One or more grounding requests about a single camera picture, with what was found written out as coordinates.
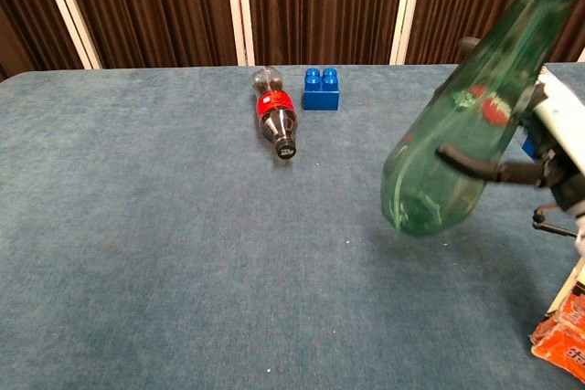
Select green plastic spray bottle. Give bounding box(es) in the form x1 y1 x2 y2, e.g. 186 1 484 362
380 0 585 238

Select blue velvet table cloth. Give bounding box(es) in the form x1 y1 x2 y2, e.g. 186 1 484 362
0 62 585 390

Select orange snack packet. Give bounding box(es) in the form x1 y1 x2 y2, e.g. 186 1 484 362
528 293 585 371

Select yellow and white snack packet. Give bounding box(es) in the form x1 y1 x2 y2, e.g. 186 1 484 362
546 256 585 318

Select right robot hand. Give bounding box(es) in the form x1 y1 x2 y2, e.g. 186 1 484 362
436 70 585 254

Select cola bottle with red label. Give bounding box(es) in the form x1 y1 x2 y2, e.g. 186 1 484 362
251 66 298 162

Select blue four-stud toy brick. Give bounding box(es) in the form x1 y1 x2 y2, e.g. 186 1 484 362
302 67 341 112

